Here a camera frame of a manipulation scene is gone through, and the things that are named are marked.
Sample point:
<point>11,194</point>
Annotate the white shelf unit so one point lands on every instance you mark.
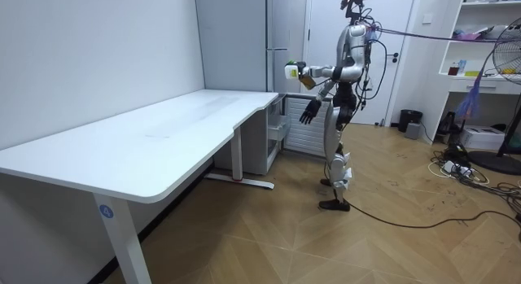
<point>488,86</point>

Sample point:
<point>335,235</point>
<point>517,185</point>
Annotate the white desk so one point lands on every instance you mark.
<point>163,133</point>

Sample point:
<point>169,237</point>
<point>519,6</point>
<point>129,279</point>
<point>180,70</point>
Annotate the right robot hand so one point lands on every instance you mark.
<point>310,111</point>

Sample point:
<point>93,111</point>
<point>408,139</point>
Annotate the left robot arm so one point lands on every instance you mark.
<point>351,71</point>

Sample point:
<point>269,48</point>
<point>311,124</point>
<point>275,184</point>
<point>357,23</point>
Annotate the white room door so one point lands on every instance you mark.
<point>325,15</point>

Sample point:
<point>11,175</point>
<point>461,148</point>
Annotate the white cardboard box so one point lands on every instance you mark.
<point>482,137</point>

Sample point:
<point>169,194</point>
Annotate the brown packet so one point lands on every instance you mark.
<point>307,81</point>

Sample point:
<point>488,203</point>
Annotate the dark red bottle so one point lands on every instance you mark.
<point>453,68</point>

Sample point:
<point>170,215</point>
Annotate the grey fridge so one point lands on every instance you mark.
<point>236,40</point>

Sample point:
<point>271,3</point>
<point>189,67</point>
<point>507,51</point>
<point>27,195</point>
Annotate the open fridge door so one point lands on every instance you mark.
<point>303,131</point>

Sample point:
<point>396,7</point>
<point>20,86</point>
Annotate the black waste bin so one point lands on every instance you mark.
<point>409,119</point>

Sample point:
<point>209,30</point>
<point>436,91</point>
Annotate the small grey box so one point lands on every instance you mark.
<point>413,131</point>

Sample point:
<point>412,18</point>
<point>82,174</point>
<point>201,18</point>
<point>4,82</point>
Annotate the robot body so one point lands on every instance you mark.
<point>353,52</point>

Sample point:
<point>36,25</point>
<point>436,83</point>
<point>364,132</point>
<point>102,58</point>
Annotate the black standing fan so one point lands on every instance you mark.
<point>494,162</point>

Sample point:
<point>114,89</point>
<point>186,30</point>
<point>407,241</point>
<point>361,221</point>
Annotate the white wall switch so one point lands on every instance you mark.
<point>426,18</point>

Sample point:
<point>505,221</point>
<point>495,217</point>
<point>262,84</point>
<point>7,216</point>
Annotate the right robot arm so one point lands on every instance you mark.
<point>325,91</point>

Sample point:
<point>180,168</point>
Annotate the white power strip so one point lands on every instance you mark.
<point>452,167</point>

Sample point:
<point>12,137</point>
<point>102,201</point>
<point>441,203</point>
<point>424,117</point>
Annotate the robot legs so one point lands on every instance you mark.
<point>337,166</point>

